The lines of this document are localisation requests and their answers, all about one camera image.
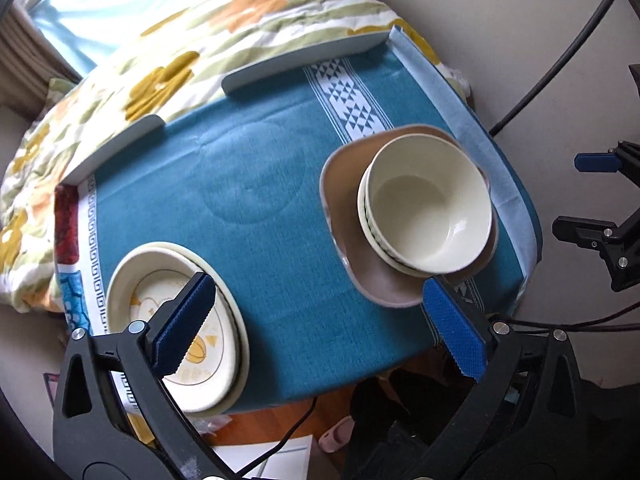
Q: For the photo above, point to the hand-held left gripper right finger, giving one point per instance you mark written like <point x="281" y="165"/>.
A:
<point x="452" y="330"/>

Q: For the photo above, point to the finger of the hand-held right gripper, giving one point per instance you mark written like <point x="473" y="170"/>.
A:
<point x="595" y="162"/>
<point x="580" y="232"/>

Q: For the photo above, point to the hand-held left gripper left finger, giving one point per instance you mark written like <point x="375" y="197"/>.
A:
<point x="185" y="330"/>

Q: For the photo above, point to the cream duck print plate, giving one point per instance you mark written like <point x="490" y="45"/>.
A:
<point x="150" y="295"/>

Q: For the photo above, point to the large white plate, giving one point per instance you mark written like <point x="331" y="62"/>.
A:
<point x="244" y="345"/>

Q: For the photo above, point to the small grey bowl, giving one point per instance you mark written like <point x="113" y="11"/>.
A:
<point x="382" y="246"/>

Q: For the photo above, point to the pink brown plate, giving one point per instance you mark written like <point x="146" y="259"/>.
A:
<point x="360" y="270"/>

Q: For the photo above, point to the cream duck print bowl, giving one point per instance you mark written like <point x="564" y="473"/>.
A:
<point x="425" y="200"/>

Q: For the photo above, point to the blue woven tablecloth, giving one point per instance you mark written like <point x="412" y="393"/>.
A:
<point x="280" y="240"/>

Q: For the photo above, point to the red blue patterned cloth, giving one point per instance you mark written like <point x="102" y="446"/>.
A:
<point x="67" y="230"/>

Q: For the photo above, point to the pink slipper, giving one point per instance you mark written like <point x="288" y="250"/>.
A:
<point x="337" y="435"/>

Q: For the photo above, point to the white paper sheet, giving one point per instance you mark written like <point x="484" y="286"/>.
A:
<point x="285" y="460"/>

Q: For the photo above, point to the green patterned pillow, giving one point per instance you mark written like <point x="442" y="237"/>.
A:
<point x="60" y="91"/>

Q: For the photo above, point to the floral blanket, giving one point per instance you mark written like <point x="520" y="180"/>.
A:
<point x="150" y="60"/>

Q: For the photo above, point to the beige curtain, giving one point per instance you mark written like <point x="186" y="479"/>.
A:
<point x="35" y="55"/>

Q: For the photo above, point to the light blue window curtain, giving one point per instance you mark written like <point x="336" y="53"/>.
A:
<point x="110" y="15"/>

